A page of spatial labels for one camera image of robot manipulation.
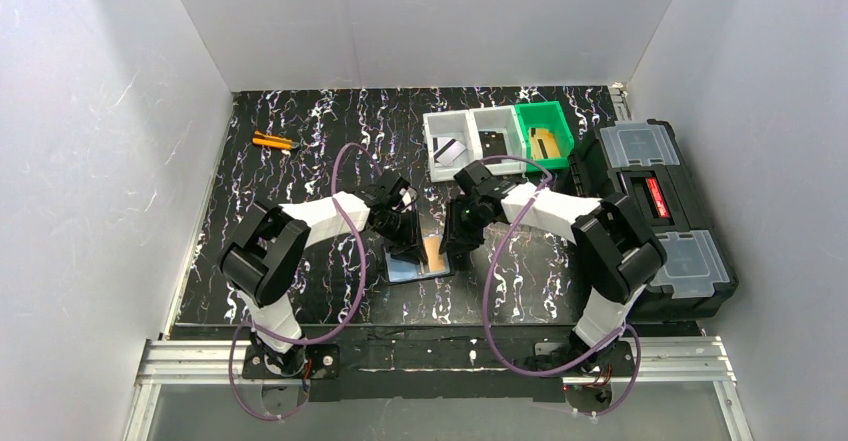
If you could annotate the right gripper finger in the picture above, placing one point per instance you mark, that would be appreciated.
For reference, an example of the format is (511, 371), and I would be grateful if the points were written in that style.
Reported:
(471, 237)
(453, 239)

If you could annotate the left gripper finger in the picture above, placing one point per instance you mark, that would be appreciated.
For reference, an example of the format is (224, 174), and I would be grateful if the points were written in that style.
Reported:
(410, 220)
(402, 245)

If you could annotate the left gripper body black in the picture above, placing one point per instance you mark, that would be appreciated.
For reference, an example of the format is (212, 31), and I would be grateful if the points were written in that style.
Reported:
(407, 238)

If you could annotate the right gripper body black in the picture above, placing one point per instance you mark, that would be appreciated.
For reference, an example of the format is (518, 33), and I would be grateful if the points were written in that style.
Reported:
(460, 234)

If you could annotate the black leather card holder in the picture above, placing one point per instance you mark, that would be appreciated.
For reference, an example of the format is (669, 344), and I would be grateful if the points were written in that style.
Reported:
(401, 272)

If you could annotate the orange credit card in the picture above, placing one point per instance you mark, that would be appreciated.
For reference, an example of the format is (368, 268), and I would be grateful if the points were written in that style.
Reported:
(436, 261)

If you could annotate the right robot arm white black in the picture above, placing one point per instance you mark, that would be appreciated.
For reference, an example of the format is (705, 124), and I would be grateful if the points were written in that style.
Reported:
(615, 245)

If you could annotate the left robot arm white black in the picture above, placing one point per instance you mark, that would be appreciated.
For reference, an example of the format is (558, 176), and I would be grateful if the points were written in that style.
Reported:
(261, 259)

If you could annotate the white card magnetic stripe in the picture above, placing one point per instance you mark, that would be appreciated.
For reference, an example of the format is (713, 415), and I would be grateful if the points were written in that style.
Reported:
(447, 150)

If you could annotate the black card in bin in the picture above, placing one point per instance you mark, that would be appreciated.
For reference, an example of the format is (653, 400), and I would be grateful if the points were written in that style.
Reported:
(493, 143)

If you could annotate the tan cards in green bin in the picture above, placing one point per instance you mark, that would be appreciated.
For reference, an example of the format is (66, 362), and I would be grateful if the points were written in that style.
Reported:
(544, 144)

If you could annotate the left white bin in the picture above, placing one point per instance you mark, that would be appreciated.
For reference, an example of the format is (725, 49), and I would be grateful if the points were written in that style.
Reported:
(457, 124)

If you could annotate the white bin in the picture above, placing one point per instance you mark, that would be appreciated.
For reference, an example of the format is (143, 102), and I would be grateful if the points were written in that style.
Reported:
(499, 131)
(457, 124)

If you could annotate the middle white bin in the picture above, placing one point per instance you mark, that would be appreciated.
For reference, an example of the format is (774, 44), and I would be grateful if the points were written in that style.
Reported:
(499, 131)

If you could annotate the green bin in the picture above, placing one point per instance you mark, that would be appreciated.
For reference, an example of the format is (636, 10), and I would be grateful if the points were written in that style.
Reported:
(551, 116)

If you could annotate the black toolbox clear lids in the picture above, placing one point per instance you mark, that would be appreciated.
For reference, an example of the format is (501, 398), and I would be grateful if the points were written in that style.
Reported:
(642, 159)

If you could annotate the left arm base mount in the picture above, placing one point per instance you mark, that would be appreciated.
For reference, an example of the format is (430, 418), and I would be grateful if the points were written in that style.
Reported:
(285, 380)

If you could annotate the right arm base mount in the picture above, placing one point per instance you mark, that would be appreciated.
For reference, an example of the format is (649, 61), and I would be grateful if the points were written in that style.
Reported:
(601, 384)

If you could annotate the aluminium frame rail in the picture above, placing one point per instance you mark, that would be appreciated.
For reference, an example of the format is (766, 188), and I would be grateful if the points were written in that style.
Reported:
(416, 365)

